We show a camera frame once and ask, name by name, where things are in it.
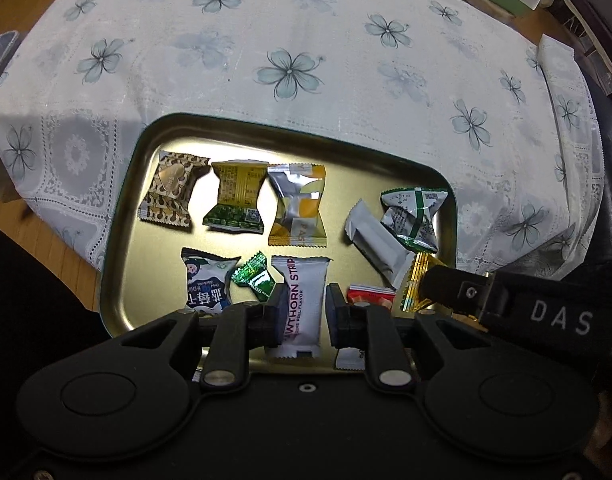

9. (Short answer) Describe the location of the white floral lace tablecloth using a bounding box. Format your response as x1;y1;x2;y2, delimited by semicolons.
0;0;607;283

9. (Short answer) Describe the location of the silver yellow snack packet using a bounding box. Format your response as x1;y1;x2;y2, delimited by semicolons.
266;163;328;247

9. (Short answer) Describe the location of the green foil candy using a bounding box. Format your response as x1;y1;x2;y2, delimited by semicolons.
232;251;279;304

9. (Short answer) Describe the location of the white pink-lettered snack packet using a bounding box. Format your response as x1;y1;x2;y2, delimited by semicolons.
264;254;333;360

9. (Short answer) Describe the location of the green white snack packet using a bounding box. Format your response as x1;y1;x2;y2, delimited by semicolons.
379;187;449;253

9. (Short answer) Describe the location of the bin with plastic liner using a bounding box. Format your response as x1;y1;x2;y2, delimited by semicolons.
0;30;23;87

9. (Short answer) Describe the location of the grey snack packet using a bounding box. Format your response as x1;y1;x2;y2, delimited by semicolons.
344;198;412;289

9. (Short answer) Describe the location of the gold metal tin tray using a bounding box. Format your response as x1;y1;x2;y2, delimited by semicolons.
98;112;459;376

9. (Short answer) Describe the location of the blue white snack packet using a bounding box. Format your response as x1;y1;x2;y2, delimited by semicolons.
180;247;242;316

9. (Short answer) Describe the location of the gold foil candy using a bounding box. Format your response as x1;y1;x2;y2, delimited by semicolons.
398;252;452;314

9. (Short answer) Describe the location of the red white snack packet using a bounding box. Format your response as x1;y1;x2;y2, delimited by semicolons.
335;283;399;371

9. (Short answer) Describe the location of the brown patterned snack packet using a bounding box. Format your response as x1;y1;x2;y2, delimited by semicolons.
138;151;211;232

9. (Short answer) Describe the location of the yellow green snack packet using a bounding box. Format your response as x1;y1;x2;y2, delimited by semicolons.
202;159;269;235

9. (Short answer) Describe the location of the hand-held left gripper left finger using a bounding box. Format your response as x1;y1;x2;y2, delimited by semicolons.
120;299;290;391

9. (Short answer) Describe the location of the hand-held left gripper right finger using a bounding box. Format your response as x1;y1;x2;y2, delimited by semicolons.
325;284;492;391

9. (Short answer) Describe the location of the white ornate chair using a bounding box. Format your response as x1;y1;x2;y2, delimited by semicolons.
556;0;612;68

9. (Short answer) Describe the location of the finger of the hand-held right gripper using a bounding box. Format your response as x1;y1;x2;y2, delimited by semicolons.
420;265;495;324

